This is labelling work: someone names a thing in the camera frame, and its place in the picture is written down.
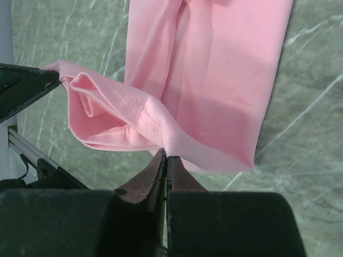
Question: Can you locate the aluminium extrusion frame rail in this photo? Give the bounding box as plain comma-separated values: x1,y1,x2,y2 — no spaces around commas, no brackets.
8,126,88,190

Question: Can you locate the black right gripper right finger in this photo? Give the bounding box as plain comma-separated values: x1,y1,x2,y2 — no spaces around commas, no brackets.
167,157,209,198

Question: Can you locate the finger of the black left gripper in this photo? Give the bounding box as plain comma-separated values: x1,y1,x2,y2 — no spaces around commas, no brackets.
1,63,61,122

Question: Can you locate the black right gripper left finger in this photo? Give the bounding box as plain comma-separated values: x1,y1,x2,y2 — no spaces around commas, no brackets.
115,149,166,211

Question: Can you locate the pink t shirt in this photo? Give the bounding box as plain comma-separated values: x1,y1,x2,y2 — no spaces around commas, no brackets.
46,1,293,173

